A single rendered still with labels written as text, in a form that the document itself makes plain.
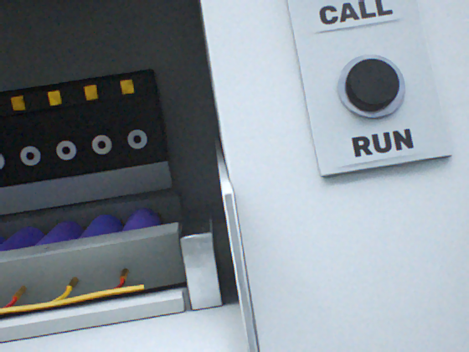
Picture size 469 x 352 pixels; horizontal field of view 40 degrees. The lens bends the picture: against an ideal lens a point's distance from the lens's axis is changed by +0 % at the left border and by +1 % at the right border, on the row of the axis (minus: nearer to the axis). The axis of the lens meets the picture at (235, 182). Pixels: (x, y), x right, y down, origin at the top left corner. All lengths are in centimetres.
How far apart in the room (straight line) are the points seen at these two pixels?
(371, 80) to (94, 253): 13
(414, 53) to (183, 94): 23
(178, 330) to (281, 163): 7
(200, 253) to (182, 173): 17
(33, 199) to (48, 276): 12
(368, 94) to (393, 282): 6
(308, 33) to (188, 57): 22
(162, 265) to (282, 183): 9
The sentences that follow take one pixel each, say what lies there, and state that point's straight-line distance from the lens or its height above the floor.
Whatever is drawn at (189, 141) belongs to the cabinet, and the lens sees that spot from 40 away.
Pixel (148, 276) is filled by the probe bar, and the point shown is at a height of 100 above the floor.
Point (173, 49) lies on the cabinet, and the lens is 42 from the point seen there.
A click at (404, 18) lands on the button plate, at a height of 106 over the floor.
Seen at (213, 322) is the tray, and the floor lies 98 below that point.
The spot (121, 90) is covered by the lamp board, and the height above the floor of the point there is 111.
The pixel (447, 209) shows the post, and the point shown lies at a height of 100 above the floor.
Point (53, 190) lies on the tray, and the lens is 38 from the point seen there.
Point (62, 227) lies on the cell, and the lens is 34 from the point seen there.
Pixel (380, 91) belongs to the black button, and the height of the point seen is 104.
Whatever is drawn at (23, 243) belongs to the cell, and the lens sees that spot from 33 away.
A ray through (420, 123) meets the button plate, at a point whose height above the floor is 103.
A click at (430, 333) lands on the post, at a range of 20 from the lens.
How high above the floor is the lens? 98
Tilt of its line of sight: 11 degrees up
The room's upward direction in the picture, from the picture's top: 9 degrees counter-clockwise
